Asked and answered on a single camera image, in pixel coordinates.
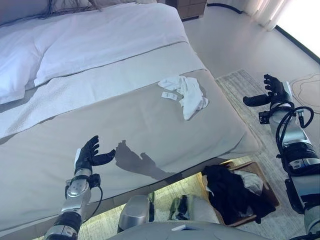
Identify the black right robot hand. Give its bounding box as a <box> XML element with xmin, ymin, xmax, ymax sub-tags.
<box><xmin>242</xmin><ymin>73</ymin><xmax>294</xmax><ymax>108</ymax></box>

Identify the patterned grey pillow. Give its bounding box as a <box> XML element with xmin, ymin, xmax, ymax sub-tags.
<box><xmin>46</xmin><ymin>0</ymin><xmax>104</xmax><ymax>20</ymax></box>

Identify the bed with beige cover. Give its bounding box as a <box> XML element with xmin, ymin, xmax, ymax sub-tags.
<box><xmin>0</xmin><ymin>0</ymin><xmax>260</xmax><ymax>236</ymax></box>

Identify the grey robot torso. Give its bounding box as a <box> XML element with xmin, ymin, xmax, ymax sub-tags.
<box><xmin>106</xmin><ymin>221</ymin><xmax>241</xmax><ymax>240</ymax></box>

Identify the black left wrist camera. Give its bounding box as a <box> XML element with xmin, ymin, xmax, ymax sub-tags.
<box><xmin>89</xmin><ymin>174</ymin><xmax>102</xmax><ymax>188</ymax></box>

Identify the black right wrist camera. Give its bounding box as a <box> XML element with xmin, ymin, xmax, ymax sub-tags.
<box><xmin>258</xmin><ymin>111</ymin><xmax>271</xmax><ymax>125</ymax></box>

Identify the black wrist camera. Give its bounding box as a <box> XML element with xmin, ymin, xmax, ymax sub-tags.
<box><xmin>258</xmin><ymin>111</ymin><xmax>271</xmax><ymax>125</ymax></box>
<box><xmin>89</xmin><ymin>174</ymin><xmax>102</xmax><ymax>188</ymax></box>

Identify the white duvet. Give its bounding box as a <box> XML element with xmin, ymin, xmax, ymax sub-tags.
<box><xmin>0</xmin><ymin>0</ymin><xmax>190</xmax><ymax>106</ymax></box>

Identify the white garment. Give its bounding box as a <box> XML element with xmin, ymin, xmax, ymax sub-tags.
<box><xmin>157</xmin><ymin>74</ymin><xmax>210</xmax><ymax>121</ymax></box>

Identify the cream rug with brown outline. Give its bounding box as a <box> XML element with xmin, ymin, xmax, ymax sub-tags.
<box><xmin>289</xmin><ymin>72</ymin><xmax>320</xmax><ymax>113</ymax></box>

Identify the brown wicker laundry basket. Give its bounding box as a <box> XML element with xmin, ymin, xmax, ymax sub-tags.
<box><xmin>199</xmin><ymin>161</ymin><xmax>280</xmax><ymax>227</ymax></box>

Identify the black garment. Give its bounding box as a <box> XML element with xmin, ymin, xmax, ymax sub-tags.
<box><xmin>201</xmin><ymin>164</ymin><xmax>276</xmax><ymax>225</ymax></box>

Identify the silver left robot leg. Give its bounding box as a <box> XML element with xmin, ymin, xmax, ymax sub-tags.
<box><xmin>117</xmin><ymin>193</ymin><xmax>156</xmax><ymax>233</ymax></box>

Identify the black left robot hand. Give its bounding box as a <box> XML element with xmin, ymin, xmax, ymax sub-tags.
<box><xmin>74</xmin><ymin>135</ymin><xmax>116</xmax><ymax>173</ymax></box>

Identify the wooden bedside table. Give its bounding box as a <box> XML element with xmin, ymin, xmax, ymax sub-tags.
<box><xmin>166</xmin><ymin>0</ymin><xmax>208</xmax><ymax>21</ymax></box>

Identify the black floor cable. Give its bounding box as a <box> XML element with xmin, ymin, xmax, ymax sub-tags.
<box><xmin>206</xmin><ymin>1</ymin><xmax>245</xmax><ymax>15</ymax></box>

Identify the white textured blanket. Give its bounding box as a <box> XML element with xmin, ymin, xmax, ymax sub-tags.
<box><xmin>0</xmin><ymin>41</ymin><xmax>208</xmax><ymax>140</ymax></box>

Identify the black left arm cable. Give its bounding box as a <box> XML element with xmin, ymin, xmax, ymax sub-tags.
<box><xmin>84</xmin><ymin>186</ymin><xmax>104</xmax><ymax>226</ymax></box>

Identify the black window frame strip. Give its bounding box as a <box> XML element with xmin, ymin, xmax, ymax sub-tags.
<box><xmin>274</xmin><ymin>24</ymin><xmax>320</xmax><ymax>65</ymax></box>

